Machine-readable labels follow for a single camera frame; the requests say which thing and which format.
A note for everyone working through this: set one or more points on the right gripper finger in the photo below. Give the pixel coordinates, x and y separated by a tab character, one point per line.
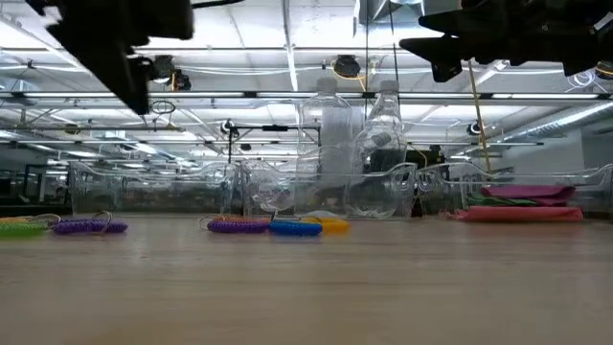
462	20
440	48

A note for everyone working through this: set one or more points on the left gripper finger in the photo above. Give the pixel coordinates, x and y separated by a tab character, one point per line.
129	86

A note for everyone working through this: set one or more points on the purple coil wristband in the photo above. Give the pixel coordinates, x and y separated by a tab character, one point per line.
237	227
105	228
64	223

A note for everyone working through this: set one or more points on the magenta cloth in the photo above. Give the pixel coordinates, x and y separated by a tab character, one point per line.
527	191

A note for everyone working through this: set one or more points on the red-orange coil wristband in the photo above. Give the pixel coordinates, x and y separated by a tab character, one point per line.
244	219

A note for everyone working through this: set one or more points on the yellow-orange coil wristband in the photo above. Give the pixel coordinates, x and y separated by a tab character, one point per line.
335	225
12	219

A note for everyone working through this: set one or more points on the green coil wristband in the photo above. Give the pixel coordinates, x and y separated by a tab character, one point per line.
21	229

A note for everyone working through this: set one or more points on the pink cloth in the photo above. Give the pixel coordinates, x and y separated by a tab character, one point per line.
517	214

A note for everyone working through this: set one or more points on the blue coil wristband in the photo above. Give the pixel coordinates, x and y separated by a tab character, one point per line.
295	228

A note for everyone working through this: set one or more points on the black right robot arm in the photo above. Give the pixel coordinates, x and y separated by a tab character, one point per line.
589	43

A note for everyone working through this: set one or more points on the black ceiling spotlight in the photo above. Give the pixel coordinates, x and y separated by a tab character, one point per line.
346	66
165	72

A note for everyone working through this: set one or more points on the small round ceiling lamp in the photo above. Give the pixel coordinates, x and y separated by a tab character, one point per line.
474	128
226	126

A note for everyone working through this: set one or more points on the long ceiling light bar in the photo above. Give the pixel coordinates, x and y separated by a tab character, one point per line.
239	95

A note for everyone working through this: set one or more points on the silver ventilation duct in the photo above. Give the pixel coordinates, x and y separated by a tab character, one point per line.
565	122

